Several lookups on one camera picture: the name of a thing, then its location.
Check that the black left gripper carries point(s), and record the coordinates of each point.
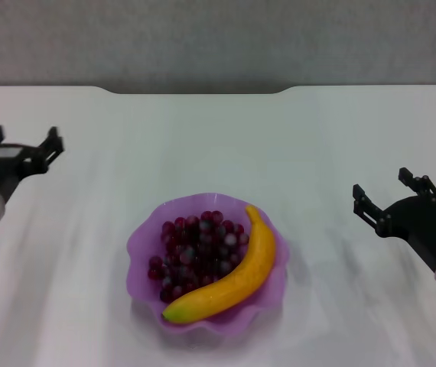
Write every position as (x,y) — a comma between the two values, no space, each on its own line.
(4,164)

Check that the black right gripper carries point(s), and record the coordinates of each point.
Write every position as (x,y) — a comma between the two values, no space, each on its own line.
(413,221)

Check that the yellow banana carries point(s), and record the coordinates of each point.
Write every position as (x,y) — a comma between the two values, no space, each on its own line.
(241,275)

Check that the dark red grape bunch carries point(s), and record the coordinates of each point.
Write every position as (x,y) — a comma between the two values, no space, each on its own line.
(199,244)

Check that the purple wavy plastic bowl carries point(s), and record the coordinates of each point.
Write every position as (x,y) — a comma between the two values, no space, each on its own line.
(271,283)

